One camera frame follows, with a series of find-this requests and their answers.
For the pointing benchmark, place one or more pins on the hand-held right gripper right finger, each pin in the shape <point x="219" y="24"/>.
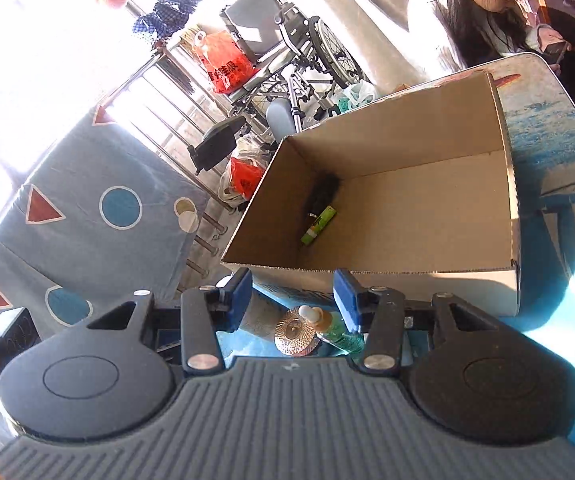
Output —
<point x="345" y="297"/>

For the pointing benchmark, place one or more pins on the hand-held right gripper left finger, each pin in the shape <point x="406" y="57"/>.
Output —
<point x="240" y="292"/>

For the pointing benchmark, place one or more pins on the cardboard box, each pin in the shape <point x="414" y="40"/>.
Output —
<point x="417" y="210"/>

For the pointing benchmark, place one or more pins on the green glass dropper bottle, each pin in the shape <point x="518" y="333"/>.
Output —
<point x="337" y="336"/>

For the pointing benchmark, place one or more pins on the green tube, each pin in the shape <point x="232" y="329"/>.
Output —
<point x="319" y="225"/>

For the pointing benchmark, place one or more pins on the black tube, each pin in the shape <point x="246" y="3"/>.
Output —
<point x="323" y="195"/>

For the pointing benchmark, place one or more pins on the red plastic bag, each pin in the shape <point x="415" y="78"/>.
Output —
<point x="246" y="177"/>

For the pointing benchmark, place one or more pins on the black padded rest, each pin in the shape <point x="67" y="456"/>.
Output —
<point x="217" y="142"/>

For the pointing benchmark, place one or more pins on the blue shape-patterned blanket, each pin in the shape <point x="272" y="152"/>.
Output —
<point x="92" y="200"/>

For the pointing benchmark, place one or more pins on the grey padded leg rest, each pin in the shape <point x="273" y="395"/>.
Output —
<point x="281" y="119"/>

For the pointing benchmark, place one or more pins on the white plastic bag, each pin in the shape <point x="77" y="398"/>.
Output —
<point x="360" y="94"/>

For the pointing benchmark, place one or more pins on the orange plastic bag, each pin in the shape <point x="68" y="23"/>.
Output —
<point x="222" y="62"/>

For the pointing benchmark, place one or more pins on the folded wheelchair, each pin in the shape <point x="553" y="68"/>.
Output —
<point x="252" y="15"/>

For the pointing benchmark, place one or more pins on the blue checkered cloth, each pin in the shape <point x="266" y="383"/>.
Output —
<point x="167" y="15"/>

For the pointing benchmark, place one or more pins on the metal bed rail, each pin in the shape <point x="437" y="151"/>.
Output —
<point x="167" y="110"/>

